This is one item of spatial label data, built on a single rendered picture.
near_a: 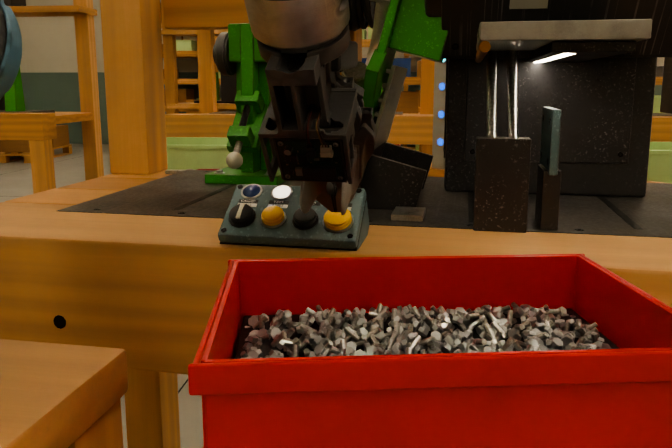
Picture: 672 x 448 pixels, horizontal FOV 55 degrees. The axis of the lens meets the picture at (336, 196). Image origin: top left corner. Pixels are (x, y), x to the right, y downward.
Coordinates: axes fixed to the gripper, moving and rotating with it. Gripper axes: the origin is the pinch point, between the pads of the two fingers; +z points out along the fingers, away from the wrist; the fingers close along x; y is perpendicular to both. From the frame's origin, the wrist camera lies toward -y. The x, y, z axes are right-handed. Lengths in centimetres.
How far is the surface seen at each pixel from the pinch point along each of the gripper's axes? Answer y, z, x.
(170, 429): -14, 93, -52
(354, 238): 2.0, 4.0, 1.8
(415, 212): -13.5, 16.1, 6.5
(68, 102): -779, 574, -676
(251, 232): 1.9, 4.0, -9.2
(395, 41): -29.3, 0.4, 3.1
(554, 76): -39.5, 12.8, 25.3
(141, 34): -62, 18, -52
